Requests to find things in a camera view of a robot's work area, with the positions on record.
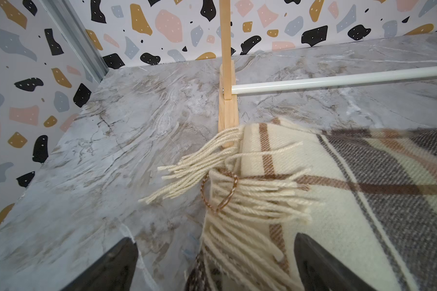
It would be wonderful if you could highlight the wooden clothes rack frame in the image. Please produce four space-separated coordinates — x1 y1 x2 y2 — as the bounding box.
218 0 239 132

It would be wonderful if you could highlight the aluminium corner post left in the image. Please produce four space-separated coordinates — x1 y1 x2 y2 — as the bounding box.
40 0 109 83

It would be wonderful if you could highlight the brown plaid fringed scarf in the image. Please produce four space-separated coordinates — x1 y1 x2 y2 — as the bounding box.
143 118 437 291

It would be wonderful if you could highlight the white lower rack rod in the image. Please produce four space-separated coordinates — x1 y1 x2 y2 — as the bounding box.
231 66 437 95

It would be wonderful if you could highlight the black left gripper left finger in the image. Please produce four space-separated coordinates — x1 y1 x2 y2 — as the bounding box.
63 237 138 291

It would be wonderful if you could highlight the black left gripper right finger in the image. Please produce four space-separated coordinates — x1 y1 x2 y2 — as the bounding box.
294 234 375 291

